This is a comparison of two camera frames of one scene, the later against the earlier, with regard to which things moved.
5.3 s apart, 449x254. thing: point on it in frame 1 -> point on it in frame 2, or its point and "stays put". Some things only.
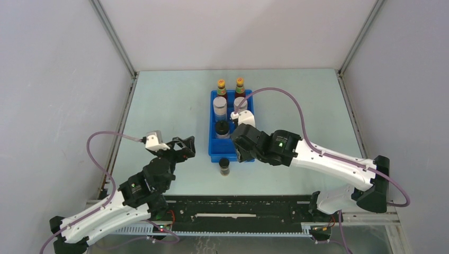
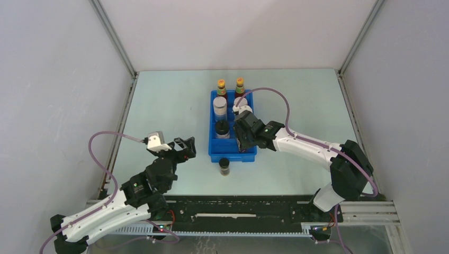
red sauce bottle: (221, 89) stays put
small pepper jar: (224, 165) stays put
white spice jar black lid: (222, 129) stays put
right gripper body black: (243, 155) -> (244, 139)
